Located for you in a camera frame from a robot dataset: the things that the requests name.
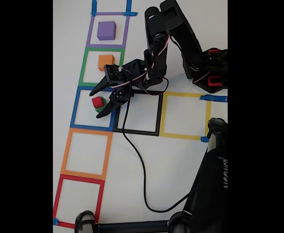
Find small red cube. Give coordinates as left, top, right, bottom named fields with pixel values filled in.
left=92, top=96, right=104, bottom=108

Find green cube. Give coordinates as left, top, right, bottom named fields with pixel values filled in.
left=94, top=97, right=108, bottom=114

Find orange cube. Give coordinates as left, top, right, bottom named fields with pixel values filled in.
left=98, top=54, right=115, bottom=72

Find large purple cube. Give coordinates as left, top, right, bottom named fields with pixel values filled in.
left=97, top=21, right=117, bottom=41

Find red table clamp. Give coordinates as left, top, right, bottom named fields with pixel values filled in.
left=207, top=76, right=223, bottom=87

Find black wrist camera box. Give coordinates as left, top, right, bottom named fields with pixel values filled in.
left=104, top=64, right=125, bottom=83

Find green square frame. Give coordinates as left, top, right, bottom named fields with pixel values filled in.
left=78, top=48, right=125, bottom=88

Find blue square frame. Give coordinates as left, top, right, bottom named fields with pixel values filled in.
left=70, top=86, right=120, bottom=132

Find black square frame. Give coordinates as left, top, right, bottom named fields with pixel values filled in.
left=112, top=89, right=164, bottom=136

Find purple square frame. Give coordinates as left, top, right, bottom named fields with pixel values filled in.
left=85, top=12, right=130, bottom=49

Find orange square frame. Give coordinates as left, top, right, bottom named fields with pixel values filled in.
left=60, top=128, right=113, bottom=181

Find yellow square frame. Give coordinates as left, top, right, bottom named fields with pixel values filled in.
left=159, top=91, right=212, bottom=141

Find black camera cable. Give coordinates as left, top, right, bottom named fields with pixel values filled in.
left=122, top=84, right=200, bottom=214

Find red square frame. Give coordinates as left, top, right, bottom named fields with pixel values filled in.
left=52, top=174, right=105, bottom=229

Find black camera tripod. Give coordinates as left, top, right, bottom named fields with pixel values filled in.
left=74, top=117, right=228, bottom=233

